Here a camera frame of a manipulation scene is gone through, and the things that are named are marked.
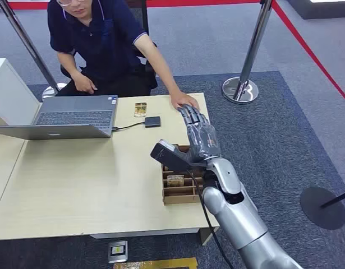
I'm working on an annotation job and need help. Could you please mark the person's right hand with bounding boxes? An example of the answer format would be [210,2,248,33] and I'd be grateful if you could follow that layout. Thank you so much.
[72,72,98,95]

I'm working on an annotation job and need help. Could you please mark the gold floor marker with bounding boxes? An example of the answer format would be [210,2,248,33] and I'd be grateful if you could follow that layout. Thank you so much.
[113,257,198,269]

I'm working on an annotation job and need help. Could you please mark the red barrier belt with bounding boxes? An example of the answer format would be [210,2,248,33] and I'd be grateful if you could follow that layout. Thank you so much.
[271,0,345,108]
[8,0,261,11]

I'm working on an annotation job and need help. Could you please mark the person's left hand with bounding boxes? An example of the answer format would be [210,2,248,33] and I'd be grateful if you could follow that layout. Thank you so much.
[170,91,200,112]

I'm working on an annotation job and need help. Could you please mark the chrome stanchion post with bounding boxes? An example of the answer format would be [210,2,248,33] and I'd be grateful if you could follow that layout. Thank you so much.
[222,0,274,105]
[0,0,68,100]

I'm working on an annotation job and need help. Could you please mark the wooden card holder box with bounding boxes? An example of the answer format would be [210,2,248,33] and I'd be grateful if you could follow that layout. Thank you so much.
[161,145,207,206]

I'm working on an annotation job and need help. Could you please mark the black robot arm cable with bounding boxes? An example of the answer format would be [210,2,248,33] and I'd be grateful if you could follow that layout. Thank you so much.
[186,170,235,269]

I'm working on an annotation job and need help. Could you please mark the grey laptop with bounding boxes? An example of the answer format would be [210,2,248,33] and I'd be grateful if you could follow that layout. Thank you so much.
[0,95,118,141]

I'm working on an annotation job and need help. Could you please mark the black stanchion post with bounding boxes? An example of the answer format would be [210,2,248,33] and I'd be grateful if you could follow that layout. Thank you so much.
[299,186,345,231]

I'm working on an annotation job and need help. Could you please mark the eyeglasses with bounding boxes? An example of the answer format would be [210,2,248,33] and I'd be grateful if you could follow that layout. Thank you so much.
[57,0,86,7]

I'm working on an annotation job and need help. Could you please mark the dark display plinth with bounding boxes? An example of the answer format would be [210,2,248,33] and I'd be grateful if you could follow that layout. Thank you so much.
[285,0,345,20]

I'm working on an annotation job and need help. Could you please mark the white cabinet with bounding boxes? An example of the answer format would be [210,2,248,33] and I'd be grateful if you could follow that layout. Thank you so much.
[0,58,41,127]

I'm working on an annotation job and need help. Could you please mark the gold card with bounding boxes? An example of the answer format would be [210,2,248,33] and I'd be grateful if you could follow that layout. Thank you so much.
[134,102,148,118]
[167,174,185,188]

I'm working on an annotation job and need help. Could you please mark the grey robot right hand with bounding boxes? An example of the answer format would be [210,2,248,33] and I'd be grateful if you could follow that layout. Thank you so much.
[177,104,222,163]

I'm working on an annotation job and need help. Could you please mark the metal floor socket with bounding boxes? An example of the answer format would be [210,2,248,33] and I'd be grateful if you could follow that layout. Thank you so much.
[108,240,128,265]

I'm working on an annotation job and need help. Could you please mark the person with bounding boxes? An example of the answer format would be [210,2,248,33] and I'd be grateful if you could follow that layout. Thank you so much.
[47,0,201,112]

